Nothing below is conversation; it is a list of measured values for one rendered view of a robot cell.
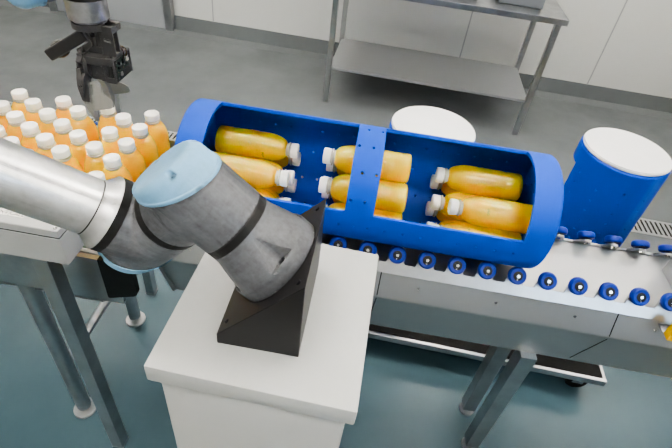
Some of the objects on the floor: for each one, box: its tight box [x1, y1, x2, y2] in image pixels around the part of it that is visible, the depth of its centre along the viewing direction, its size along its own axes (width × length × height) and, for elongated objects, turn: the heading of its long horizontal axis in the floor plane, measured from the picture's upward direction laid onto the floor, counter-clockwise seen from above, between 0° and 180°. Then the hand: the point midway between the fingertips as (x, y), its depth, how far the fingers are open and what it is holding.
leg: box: [459, 346, 512, 416], centre depth 171 cm, size 6×6×63 cm
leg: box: [461, 350, 537, 448], centre depth 160 cm, size 6×6×63 cm
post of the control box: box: [30, 258, 129, 448], centre depth 137 cm, size 4×4×100 cm
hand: (101, 108), depth 105 cm, fingers open, 6 cm apart
